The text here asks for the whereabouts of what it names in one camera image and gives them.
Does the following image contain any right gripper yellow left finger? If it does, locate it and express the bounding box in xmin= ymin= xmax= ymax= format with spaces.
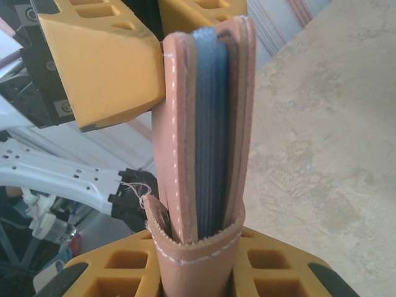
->
xmin=46 ymin=230 xmax=164 ymax=297

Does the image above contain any blue card packet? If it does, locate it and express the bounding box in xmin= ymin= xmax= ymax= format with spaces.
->
xmin=140 ymin=15 xmax=257 ymax=297

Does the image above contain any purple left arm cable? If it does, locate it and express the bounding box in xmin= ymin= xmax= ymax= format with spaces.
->
xmin=0 ymin=51 xmax=23 ymax=67

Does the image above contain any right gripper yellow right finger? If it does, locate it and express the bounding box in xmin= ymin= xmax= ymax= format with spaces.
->
xmin=231 ymin=228 xmax=363 ymax=297

